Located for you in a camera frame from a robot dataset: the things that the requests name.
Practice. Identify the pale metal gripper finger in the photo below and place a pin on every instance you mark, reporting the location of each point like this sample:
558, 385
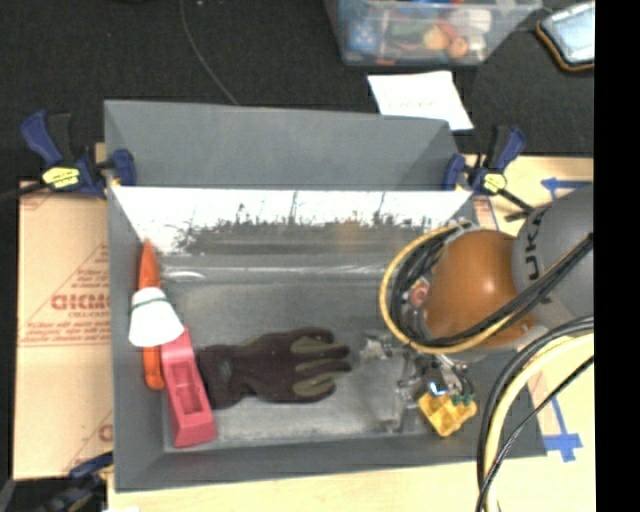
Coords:
400, 407
378, 347

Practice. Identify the yellow toy block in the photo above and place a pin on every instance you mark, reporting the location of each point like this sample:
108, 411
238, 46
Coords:
445, 415

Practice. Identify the grey metal bin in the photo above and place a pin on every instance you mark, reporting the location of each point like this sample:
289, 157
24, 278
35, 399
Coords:
280, 150

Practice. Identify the dark brown glove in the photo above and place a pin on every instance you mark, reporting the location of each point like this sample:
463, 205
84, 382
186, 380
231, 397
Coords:
270, 367

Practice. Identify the pink plastic block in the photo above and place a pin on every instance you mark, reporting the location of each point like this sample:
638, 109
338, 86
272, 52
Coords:
187, 395

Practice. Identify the brown cardboard board red print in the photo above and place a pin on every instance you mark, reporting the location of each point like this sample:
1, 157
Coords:
60, 350

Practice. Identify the orange toy carrot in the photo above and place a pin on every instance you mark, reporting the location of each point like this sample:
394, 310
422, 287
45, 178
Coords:
149, 270

